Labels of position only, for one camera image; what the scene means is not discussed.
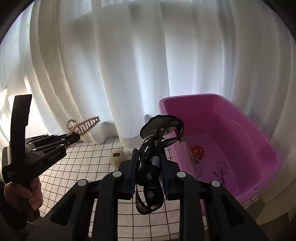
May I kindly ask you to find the pearl hair claw clip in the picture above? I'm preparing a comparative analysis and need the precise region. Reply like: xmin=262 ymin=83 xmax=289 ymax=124
xmin=66 ymin=116 xmax=100 ymax=136

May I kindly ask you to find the large silver bangle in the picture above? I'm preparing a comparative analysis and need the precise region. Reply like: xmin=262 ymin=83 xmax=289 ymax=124
xmin=190 ymin=157 xmax=203 ymax=179

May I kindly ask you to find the black lanyard with badge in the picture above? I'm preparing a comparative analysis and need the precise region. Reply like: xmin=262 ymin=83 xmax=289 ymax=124
xmin=134 ymin=114 xmax=185 ymax=215

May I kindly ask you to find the person's left hand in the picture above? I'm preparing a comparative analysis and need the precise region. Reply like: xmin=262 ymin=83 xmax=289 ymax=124
xmin=4 ymin=177 xmax=43 ymax=211

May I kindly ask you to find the white grid-pattern bedsheet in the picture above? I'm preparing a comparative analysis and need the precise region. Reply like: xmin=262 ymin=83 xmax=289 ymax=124
xmin=28 ymin=150 xmax=267 ymax=240

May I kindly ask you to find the thin dark hair pin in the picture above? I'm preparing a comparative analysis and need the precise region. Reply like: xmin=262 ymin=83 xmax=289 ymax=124
xmin=213 ymin=162 xmax=228 ymax=185

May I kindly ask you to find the beige fuzzy pouch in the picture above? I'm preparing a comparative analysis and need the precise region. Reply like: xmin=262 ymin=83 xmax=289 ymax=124
xmin=110 ymin=149 xmax=127 ymax=169

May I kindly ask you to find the pink plastic basin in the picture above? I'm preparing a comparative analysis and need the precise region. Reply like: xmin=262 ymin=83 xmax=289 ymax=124
xmin=159 ymin=93 xmax=281 ymax=206

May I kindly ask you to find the white sheer curtain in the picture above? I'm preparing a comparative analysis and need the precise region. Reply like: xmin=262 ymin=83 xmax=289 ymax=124
xmin=0 ymin=0 xmax=296 ymax=204

